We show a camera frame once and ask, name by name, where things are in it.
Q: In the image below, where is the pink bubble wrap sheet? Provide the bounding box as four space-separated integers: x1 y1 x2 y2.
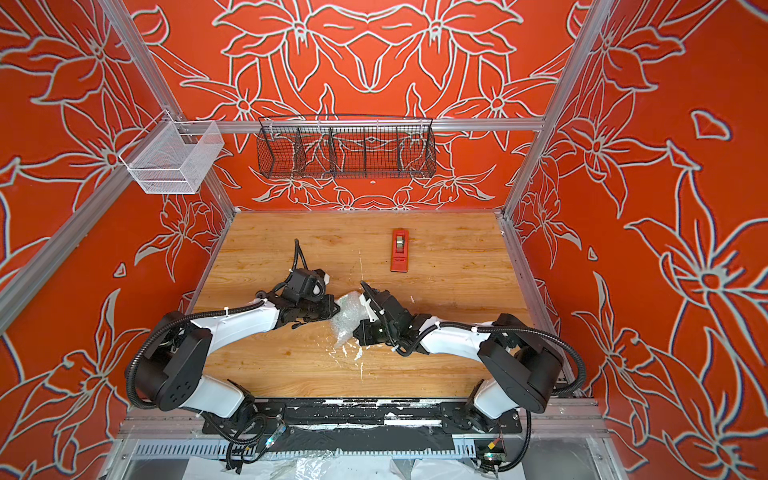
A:
330 291 371 348

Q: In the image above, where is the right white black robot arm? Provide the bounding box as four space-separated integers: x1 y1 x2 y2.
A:
353 282 586 420

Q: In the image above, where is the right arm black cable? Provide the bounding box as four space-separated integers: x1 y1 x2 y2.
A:
359 280 588 472

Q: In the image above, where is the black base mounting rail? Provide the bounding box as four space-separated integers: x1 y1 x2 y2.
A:
199 398 523 440

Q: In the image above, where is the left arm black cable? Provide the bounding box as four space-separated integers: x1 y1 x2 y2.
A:
125 238 310 412

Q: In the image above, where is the red tape dispenser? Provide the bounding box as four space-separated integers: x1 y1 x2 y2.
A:
390 229 409 273

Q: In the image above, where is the black wire wall basket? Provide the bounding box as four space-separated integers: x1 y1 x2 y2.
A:
256 115 437 180

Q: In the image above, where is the clear plastic wall bin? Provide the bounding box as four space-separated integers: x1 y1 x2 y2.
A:
122 120 224 195

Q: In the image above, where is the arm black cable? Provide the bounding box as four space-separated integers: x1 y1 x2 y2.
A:
359 280 588 472
125 238 310 412

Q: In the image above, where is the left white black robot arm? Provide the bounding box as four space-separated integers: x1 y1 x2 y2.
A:
125 267 340 419

